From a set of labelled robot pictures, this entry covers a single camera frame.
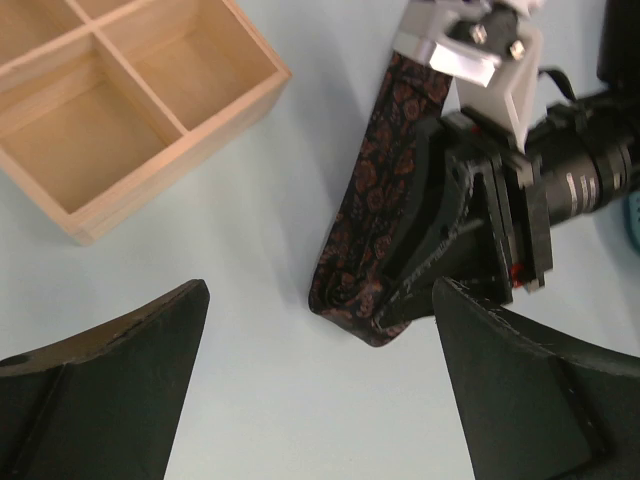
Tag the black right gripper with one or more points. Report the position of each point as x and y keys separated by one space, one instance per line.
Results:
x=515 y=210

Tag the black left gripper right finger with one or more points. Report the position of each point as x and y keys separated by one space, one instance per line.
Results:
x=536 y=403

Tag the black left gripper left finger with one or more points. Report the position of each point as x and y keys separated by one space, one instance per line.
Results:
x=105 y=403

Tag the dark paisley tie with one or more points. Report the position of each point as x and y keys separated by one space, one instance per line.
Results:
x=348 y=286

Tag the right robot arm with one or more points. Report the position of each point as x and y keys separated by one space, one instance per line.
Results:
x=522 y=153

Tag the white teal plastic basket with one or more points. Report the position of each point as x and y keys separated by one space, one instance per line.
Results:
x=631 y=216

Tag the wooden compartment box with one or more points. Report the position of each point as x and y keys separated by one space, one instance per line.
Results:
x=105 y=104

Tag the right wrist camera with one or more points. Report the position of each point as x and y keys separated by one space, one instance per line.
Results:
x=490 y=48

